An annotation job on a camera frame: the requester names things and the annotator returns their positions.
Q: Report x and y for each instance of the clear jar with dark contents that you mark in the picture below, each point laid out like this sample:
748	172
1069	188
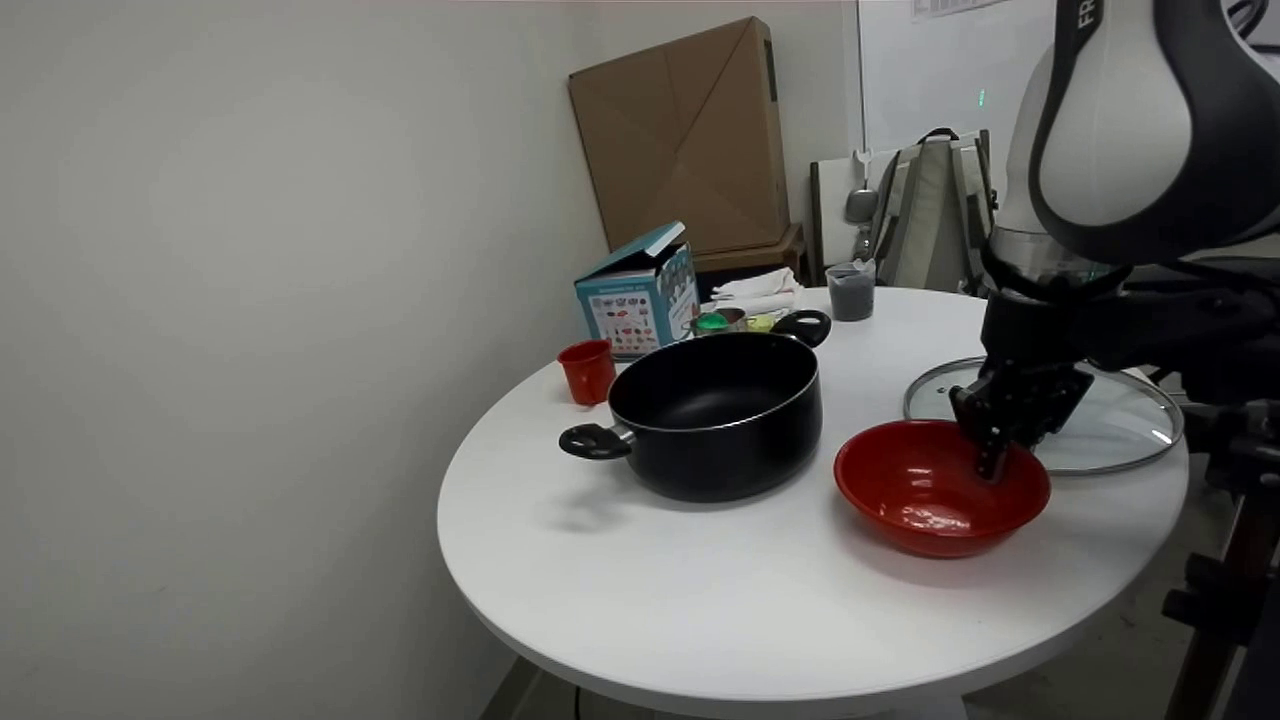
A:
850	292

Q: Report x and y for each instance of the small green object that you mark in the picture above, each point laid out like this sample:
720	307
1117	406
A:
716	323

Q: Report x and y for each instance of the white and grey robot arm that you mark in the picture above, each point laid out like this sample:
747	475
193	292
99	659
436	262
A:
1135	122

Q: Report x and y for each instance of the large brown cardboard box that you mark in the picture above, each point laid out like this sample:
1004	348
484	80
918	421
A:
680	134

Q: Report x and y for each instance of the small red cup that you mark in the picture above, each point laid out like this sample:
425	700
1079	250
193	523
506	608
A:
585	372

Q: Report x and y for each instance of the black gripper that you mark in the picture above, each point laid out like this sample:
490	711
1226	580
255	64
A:
1041	393

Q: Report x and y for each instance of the grey backpack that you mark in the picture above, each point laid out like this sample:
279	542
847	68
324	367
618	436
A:
934	213

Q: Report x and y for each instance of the black metal stand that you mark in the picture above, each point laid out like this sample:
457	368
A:
1235	600

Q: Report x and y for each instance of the orange plastic bowl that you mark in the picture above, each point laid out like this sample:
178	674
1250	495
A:
921	500

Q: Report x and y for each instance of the white cloth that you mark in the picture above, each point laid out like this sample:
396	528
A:
763	284

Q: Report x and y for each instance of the blue printed cardboard box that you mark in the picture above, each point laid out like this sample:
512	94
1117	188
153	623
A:
643	313

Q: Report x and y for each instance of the black cooking pot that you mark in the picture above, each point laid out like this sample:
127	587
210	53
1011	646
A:
720	441

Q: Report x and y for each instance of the yellow-green sponge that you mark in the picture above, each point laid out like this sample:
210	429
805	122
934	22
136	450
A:
763	323

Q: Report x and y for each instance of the glass pot lid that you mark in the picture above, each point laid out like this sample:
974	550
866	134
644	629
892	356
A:
1120	412

